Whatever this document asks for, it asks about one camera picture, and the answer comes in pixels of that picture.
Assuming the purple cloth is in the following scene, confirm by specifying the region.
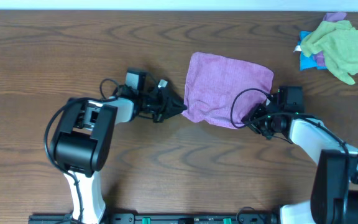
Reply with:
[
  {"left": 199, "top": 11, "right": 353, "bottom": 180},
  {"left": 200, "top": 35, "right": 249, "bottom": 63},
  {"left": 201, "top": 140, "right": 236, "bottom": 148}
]
[
  {"left": 182, "top": 52, "right": 274, "bottom": 129},
  {"left": 313, "top": 12, "right": 347, "bottom": 69}
]

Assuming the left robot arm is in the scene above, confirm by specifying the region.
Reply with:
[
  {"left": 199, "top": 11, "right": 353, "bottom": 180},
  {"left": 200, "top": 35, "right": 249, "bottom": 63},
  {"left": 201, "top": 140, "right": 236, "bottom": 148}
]
[{"left": 44, "top": 85, "right": 187, "bottom": 223}]

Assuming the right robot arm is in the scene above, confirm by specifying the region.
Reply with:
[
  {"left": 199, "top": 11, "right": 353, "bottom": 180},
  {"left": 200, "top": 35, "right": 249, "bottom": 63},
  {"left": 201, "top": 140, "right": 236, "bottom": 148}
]
[{"left": 242, "top": 101, "right": 358, "bottom": 223}]

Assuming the blue cloth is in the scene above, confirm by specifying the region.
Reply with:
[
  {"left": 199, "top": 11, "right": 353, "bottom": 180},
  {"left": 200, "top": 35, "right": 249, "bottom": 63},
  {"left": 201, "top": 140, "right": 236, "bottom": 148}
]
[{"left": 298, "top": 31, "right": 327, "bottom": 71}]

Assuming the green cloth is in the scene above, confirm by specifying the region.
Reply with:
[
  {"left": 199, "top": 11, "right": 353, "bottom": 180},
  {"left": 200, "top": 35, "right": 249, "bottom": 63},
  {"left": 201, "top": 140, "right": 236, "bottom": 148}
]
[{"left": 300, "top": 20, "right": 358, "bottom": 85}]

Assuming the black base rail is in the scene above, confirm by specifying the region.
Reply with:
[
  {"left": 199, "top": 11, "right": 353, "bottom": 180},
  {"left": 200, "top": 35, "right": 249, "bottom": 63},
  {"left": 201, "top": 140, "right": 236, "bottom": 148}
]
[{"left": 28, "top": 212, "right": 279, "bottom": 224}]

